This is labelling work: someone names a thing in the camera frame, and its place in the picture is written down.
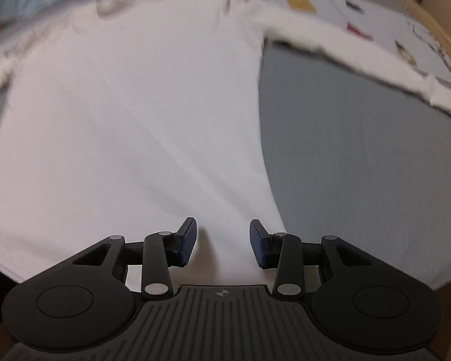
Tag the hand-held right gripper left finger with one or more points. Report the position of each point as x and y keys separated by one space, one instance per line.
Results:
x=186 y=241

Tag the white long-sleeved shirt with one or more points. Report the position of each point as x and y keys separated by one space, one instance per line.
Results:
x=135 y=120

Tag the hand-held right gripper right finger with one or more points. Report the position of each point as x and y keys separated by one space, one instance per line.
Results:
x=256 y=241

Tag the grey printed bed cover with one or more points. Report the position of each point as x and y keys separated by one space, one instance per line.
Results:
x=342 y=158

